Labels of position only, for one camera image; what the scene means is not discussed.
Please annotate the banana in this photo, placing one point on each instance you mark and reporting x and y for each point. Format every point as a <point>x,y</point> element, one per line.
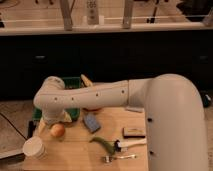
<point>87,82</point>

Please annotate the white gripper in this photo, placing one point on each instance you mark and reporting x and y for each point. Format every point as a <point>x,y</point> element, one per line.
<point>50,119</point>

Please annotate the orange apple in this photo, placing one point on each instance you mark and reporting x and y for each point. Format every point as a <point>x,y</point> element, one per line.
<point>57,130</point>

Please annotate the green plastic tray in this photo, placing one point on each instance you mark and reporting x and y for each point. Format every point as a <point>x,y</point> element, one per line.
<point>70,83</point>

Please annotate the blue sponge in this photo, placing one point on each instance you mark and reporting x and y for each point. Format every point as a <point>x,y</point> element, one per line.
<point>91,123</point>

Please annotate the white remote control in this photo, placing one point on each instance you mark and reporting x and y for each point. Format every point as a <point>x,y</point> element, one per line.
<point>92,12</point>

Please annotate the white paper cup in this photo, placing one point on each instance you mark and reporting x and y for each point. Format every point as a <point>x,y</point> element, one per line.
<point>34,147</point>

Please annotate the dark brown rectangular block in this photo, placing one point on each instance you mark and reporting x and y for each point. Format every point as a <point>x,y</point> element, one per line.
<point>131,132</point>

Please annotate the green chili pepper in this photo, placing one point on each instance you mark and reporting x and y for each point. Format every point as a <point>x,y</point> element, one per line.
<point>108,147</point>

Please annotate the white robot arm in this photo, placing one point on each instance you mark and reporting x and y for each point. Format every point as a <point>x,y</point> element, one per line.
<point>174,115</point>

